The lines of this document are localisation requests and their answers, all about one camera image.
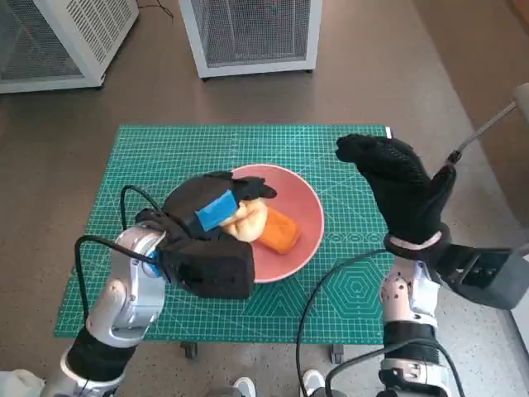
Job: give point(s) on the person's foot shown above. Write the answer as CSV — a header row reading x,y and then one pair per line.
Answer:
x,y
246,386
312,382

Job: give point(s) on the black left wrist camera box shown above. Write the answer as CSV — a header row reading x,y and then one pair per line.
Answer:
x,y
215,269

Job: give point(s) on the white cabinet with perforated side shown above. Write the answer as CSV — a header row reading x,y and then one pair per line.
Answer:
x,y
95,41

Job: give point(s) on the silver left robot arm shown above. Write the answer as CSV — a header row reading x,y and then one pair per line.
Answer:
x,y
128,297

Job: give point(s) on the grey stand leg black foot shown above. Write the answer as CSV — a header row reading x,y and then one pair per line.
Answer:
x,y
487,126

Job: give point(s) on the toy bread bun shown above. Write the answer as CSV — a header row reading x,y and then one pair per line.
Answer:
x,y
281,235
248,225

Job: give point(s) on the white cabinet with mesh front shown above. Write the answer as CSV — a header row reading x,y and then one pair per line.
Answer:
x,y
252,68

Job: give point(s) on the pink bowl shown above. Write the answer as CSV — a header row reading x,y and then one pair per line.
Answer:
x,y
297,198

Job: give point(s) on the green cutting mat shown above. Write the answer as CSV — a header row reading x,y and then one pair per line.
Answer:
x,y
165,153

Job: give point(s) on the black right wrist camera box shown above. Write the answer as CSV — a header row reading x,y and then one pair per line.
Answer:
x,y
492,285

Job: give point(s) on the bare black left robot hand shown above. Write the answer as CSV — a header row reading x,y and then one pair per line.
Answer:
x,y
194,198

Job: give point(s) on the white furniture panel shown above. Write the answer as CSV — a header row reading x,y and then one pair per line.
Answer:
x,y
521,328

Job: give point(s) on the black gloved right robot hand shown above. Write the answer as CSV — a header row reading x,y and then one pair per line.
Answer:
x,y
405,190

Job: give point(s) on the black table caster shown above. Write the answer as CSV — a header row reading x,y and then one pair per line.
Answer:
x,y
189,350
336,355

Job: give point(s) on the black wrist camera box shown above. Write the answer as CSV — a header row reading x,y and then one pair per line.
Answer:
x,y
215,269
492,285

